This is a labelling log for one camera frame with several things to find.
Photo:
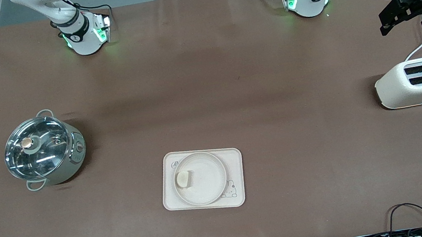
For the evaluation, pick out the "small pale bun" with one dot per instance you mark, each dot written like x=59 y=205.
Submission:
x=184 y=179

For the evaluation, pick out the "round beige plate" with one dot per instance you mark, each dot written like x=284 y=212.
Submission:
x=208 y=178

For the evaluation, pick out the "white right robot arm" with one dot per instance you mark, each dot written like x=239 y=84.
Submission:
x=80 y=33

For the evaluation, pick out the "cream two-slot toaster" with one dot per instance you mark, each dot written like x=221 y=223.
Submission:
x=409 y=89

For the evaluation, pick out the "glass pot lid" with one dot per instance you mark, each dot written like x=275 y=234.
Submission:
x=36 y=148

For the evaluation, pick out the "pale green electric pot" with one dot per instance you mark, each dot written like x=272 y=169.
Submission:
x=69 y=158

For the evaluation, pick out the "beige rabbit print tray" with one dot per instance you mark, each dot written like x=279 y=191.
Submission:
x=230 y=162

